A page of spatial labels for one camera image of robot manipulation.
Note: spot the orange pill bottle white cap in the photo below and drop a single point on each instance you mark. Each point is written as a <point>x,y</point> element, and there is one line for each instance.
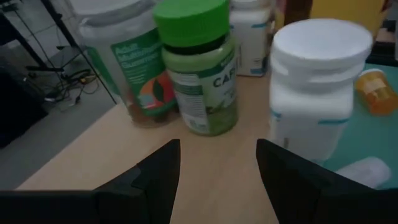
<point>377,93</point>

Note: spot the wooden shelf black metal frame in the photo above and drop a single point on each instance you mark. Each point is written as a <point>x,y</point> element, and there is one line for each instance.
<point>217,174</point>

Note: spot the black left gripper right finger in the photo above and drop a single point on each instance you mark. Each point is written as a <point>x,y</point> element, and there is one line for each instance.
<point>298,193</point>

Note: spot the clear gummies bottle white cap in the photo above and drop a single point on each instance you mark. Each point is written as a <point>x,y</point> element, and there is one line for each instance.
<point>136,62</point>

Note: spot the white Melatonin bottle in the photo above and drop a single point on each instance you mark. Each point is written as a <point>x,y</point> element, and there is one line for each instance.
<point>250,43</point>
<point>311,109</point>

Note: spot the green cap supplement bottle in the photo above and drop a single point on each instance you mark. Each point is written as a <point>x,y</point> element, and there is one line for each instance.
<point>199,93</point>

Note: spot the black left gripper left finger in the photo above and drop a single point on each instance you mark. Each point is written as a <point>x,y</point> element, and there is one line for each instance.
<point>149,193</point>

